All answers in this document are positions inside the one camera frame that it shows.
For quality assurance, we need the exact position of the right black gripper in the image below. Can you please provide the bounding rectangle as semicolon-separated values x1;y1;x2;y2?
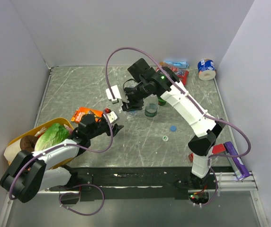
119;81;150;114

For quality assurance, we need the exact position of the green label clear bottle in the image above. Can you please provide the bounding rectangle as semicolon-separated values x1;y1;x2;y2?
144;95;158;118

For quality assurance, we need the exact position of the blue label water bottle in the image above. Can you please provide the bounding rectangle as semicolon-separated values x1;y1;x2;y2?
125;79;137;115

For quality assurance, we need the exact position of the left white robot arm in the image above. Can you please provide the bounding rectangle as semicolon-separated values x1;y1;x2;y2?
0;109;123;203

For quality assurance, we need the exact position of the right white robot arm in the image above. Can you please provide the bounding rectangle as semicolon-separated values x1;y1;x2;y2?
122;58;224;189

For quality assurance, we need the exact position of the green glass bottle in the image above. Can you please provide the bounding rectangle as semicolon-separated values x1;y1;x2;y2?
157;96;167;106

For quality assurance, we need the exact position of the solid blue bottle cap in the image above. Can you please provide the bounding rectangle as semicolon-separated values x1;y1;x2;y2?
170;125;177;131

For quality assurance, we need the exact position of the green white bottle cap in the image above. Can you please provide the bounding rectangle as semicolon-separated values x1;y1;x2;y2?
162;136;169;141

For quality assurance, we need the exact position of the orange razor box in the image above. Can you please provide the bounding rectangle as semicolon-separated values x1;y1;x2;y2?
71;107;103;123

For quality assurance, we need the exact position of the red snack bag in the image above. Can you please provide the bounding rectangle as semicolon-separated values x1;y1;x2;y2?
159;61;189;86

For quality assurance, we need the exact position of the light blue box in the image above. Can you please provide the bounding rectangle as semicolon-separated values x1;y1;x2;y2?
165;61;189;70

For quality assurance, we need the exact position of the green lettuce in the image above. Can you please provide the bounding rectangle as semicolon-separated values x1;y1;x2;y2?
34;123;70;151

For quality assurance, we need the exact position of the yellow basket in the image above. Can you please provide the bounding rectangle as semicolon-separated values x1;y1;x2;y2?
7;117;81;171

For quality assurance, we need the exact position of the brown white paper roll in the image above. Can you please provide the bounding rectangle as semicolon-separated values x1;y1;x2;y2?
4;135;38;165

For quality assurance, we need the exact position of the red rectangular box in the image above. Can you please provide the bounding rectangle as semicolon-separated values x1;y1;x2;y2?
188;144;226;163

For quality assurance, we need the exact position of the purple box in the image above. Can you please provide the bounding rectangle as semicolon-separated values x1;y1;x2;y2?
224;141;250;181

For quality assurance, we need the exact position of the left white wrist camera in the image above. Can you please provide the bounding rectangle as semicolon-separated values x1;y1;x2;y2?
103;108;119;124

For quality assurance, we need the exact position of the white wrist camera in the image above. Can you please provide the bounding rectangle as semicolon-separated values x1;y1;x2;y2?
106;85;125;103
103;108;119;124

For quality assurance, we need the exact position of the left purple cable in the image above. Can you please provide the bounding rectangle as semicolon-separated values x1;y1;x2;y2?
9;113;115;201

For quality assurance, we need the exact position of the purple cable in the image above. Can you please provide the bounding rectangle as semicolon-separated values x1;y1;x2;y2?
105;47;251;158
9;113;115;201

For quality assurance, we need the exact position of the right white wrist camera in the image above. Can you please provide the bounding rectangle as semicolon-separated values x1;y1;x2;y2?
106;85;125;103

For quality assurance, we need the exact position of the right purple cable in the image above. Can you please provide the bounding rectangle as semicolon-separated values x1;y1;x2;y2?
105;47;251;158

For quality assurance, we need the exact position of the black base frame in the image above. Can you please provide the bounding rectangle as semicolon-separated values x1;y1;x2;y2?
50;167;216;201

